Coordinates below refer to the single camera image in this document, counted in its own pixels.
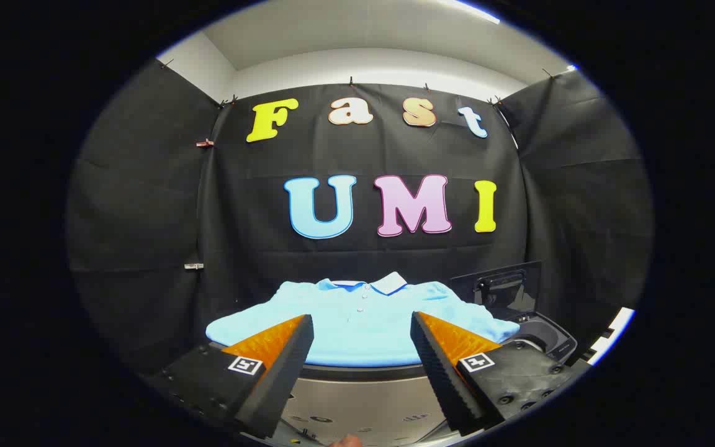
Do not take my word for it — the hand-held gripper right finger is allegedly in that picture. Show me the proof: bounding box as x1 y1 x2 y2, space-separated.
410 311 578 436

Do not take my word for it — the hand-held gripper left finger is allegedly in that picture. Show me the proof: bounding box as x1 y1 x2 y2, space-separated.
146 314 315 440

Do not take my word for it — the light blue polo shirt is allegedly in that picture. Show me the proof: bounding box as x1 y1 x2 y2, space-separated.
205 271 523 368

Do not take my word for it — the dark transparent washing machine lid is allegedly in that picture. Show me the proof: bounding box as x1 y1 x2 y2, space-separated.
449 261 543 322

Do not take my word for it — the white panel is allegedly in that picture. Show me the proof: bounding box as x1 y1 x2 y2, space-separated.
587 307 636 366

